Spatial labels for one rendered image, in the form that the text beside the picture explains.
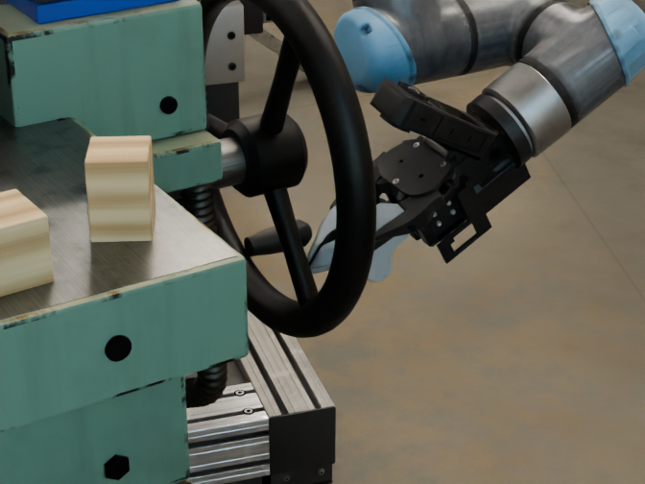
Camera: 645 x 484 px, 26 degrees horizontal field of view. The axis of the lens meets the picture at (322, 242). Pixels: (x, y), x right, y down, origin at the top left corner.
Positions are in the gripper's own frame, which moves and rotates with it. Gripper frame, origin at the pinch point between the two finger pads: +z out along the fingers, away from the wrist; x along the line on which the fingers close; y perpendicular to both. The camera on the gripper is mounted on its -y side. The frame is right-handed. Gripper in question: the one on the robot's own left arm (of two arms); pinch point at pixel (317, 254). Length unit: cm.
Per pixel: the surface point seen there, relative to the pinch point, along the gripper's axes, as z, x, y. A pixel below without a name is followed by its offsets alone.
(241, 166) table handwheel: 2.2, -3.7, -14.9
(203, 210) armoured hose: 6.6, -5.1, -14.9
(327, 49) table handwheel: -5.8, -10.4, -23.4
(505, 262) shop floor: -49, 90, 114
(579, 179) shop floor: -80, 113, 134
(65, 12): 7.2, -6.9, -35.3
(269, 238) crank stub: 2.4, 1.6, -3.2
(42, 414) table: 22, -32, -32
